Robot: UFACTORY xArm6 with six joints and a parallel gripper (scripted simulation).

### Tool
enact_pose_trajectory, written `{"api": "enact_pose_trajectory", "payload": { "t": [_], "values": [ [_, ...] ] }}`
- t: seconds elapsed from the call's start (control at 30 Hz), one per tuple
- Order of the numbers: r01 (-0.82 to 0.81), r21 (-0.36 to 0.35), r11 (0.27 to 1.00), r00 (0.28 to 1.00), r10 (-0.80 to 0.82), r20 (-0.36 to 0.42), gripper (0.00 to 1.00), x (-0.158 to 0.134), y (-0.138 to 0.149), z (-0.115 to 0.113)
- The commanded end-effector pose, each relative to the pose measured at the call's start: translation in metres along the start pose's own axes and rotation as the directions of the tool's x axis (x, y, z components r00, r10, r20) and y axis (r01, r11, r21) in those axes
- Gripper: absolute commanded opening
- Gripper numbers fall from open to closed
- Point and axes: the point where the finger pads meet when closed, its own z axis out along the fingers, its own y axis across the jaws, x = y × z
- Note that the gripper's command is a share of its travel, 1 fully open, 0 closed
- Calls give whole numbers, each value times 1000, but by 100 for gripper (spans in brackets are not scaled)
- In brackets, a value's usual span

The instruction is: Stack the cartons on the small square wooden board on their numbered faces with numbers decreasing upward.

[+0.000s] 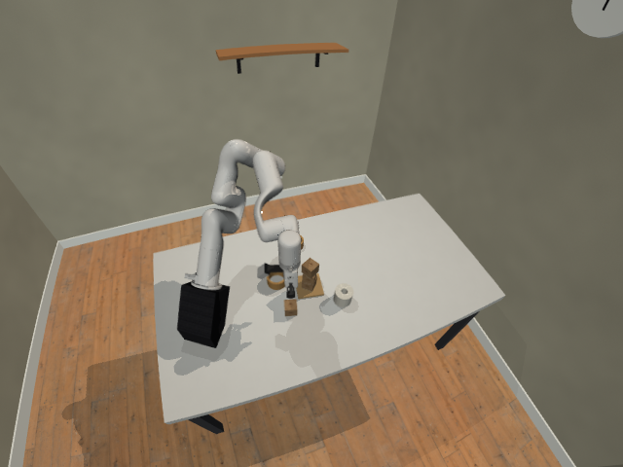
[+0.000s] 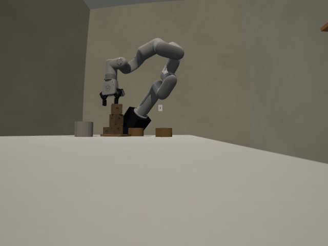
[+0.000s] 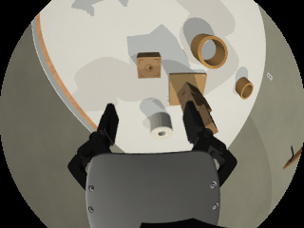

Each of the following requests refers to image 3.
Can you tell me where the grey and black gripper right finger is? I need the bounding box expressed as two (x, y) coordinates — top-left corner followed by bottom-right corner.
(182, 101), (238, 188)

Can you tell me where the brown cardboard carton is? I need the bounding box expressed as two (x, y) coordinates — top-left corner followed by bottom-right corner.
(177, 82), (203, 105)
(180, 91), (212, 113)
(197, 105), (218, 135)
(137, 52), (162, 79)

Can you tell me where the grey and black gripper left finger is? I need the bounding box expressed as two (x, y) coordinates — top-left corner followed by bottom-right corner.
(67, 104), (119, 190)

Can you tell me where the flat tan wooden board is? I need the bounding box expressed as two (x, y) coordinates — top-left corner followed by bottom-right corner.
(169, 72), (207, 106)

